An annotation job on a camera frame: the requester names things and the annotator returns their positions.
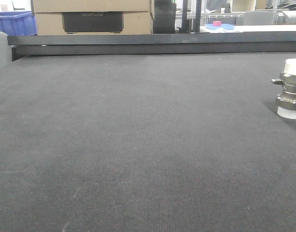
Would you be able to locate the metal valve with white caps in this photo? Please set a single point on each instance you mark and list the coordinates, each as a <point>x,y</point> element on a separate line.
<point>286,101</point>

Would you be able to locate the black conveyor belt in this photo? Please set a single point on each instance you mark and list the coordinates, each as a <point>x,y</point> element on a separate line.
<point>179,143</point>

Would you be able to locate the large cardboard box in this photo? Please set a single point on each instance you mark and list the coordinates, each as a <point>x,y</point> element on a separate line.
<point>93,17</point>

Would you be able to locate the pink tape roll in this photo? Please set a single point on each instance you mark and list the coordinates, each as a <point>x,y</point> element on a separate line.
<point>217,23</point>

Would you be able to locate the blue tray on table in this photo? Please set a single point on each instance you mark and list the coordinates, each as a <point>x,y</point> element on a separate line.
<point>222,26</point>

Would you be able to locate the white background table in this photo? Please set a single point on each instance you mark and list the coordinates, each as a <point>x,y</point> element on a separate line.
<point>263,28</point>

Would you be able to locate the blue plastic crate in background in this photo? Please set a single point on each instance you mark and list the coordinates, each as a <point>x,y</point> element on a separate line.
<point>18,23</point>

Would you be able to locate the black vertical post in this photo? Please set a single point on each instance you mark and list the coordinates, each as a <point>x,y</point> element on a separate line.
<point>198,16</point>

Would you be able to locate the black conveyor side rail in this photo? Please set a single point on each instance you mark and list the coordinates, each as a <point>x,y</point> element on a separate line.
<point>154,44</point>

